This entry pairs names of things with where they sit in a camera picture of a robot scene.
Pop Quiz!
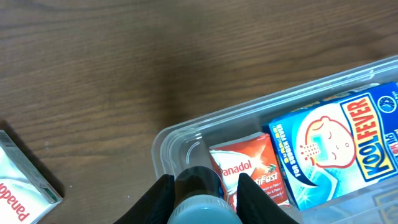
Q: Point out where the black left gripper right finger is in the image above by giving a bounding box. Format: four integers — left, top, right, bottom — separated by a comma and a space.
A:
236, 173, 298, 224

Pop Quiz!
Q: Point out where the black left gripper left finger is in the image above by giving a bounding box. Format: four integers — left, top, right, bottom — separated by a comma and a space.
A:
114, 174, 175, 224

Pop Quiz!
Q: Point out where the dark syrup bottle white cap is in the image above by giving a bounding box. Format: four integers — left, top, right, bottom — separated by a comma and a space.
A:
168, 166, 242, 224

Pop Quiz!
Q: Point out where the red Panadol sachet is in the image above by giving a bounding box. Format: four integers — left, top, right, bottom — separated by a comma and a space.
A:
210, 132, 290, 209

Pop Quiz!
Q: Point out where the clear plastic container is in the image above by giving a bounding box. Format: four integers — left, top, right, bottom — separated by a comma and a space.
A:
151, 55, 398, 224

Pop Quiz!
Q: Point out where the blue KoolFever box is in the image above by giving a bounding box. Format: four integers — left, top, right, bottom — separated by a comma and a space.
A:
262, 82, 397, 210

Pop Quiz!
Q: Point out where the white Panadol box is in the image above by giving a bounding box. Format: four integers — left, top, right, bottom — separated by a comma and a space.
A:
1, 130, 63, 224

